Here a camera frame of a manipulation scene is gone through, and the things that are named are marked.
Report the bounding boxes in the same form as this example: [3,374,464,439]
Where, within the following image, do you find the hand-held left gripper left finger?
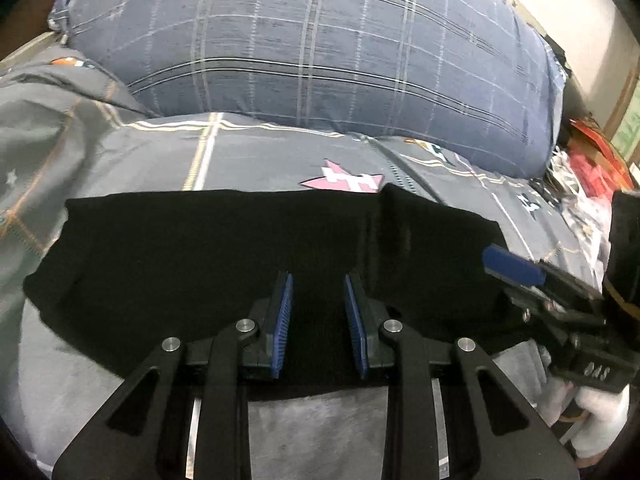
[52,271,294,480]

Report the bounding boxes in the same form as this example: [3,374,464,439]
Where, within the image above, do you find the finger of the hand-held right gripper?
[482,243,607,311]
[502,284,576,328]

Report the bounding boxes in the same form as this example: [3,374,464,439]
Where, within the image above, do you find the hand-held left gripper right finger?
[343,273,582,480]

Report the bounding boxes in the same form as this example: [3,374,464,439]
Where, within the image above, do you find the black pants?
[22,186,553,402]

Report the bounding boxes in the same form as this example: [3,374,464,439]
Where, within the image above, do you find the person's right hand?
[542,347,632,461]

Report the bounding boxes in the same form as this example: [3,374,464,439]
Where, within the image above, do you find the white crumpled plastic clutter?
[544,152,618,263]

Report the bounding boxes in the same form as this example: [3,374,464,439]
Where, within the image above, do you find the red packaging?
[569,119,633,196]

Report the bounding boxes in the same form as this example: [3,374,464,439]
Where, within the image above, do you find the grey printed bed sheet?
[0,45,617,480]

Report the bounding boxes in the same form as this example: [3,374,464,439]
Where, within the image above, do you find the blue plaid pillow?
[47,0,569,179]

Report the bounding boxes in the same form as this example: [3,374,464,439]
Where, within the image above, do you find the brown wooden headboard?
[0,0,68,58]

